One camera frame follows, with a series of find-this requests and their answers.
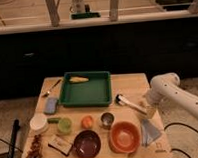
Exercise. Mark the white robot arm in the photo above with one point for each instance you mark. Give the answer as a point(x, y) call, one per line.
point(167, 85)

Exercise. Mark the white bottle on green base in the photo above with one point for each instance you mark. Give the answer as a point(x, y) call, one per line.
point(80, 10)

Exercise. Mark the green cup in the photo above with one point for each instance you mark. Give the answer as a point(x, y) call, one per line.
point(64, 125)

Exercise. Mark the small metal cup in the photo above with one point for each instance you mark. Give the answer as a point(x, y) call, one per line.
point(107, 120)

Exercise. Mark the green plastic tray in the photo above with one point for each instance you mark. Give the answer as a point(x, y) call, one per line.
point(94, 93)

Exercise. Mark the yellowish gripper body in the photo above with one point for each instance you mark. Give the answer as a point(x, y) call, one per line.
point(150, 111)

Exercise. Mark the metal spoon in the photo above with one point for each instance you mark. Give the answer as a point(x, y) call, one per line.
point(50, 90)

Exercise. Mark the orange fruit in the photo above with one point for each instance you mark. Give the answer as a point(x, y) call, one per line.
point(87, 122)

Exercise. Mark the green cucumber piece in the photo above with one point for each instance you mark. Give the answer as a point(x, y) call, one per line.
point(53, 120)

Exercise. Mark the orange bowl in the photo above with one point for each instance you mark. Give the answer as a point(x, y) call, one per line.
point(124, 137)

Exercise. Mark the brown dried food cluster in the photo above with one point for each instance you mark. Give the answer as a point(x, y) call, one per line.
point(36, 148)

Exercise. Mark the blue folded cloth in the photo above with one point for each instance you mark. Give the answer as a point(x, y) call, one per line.
point(149, 132)

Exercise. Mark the yellow corn cob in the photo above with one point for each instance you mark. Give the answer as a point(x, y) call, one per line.
point(78, 79)

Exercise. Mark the white bowl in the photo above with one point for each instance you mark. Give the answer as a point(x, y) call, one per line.
point(39, 123)

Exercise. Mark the blue sponge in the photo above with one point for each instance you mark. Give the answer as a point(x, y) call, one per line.
point(51, 105)

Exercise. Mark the black pole stand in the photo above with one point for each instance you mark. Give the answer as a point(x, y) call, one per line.
point(12, 145)

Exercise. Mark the dark purple bowl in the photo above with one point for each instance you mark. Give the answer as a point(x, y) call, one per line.
point(87, 144)

